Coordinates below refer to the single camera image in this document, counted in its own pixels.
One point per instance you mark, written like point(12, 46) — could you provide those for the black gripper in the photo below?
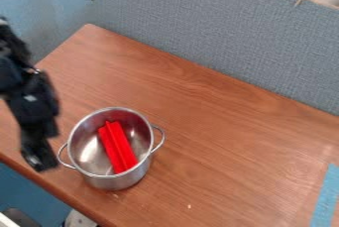
point(33, 103)

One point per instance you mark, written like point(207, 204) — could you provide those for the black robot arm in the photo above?
point(14, 60)

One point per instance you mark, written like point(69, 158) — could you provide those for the blue tape strip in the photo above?
point(327, 199)

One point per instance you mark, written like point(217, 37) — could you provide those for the grey fabric divider panel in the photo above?
point(277, 44)

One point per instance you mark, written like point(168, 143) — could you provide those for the dark object bottom left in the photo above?
point(20, 218)

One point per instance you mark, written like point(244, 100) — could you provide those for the red plastic block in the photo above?
point(116, 146)

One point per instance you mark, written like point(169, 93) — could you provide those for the white object under table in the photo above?
point(77, 220)

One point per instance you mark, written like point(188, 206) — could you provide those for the metal pot with handles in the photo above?
point(83, 153)

